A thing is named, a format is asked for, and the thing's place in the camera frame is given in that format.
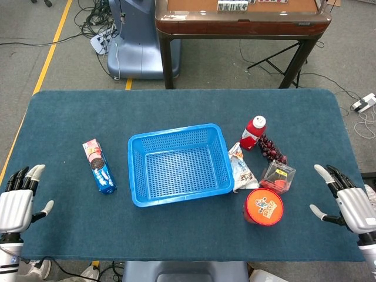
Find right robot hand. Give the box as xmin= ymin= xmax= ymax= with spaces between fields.
xmin=309 ymin=163 xmax=376 ymax=235

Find white thin cable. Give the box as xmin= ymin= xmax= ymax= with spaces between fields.
xmin=354 ymin=111 xmax=376 ymax=139

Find red drink bottle white cap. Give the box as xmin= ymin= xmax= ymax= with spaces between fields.
xmin=239 ymin=115 xmax=267 ymax=151

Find black power cable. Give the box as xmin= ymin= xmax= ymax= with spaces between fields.
xmin=17 ymin=256 xmax=89 ymax=282

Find brown mahjong table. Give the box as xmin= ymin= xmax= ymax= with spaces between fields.
xmin=155 ymin=0 xmax=333 ymax=90

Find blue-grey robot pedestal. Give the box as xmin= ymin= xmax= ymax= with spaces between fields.
xmin=106 ymin=0 xmax=182 ymax=80

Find cookie package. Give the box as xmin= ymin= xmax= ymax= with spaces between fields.
xmin=82 ymin=138 xmax=118 ymax=195

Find blue perforated plastic basket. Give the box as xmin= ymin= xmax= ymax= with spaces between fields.
xmin=127 ymin=123 xmax=235 ymax=208

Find red cup with orange lid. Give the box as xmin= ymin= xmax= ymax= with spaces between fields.
xmin=242 ymin=187 xmax=285 ymax=226

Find clear box red contents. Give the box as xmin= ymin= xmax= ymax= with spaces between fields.
xmin=258 ymin=159 xmax=297 ymax=195

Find white power strip with plugs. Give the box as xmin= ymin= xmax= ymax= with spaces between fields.
xmin=89 ymin=28 xmax=118 ymax=55

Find white power strip black adapter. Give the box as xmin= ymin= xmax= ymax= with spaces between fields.
xmin=351 ymin=93 xmax=376 ymax=114

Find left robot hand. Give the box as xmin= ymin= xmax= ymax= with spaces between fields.
xmin=0 ymin=164 xmax=55 ymax=234

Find mahjong tile row dark print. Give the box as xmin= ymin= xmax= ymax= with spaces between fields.
xmin=217 ymin=0 xmax=249 ymax=12

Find grey-blue robot body base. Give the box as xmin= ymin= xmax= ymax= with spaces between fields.
xmin=122 ymin=260 xmax=250 ymax=282

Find white snack bag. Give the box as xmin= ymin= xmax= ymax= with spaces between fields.
xmin=228 ymin=142 xmax=260 ymax=193

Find dark red grape bunch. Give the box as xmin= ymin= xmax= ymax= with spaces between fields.
xmin=257 ymin=133 xmax=288 ymax=165

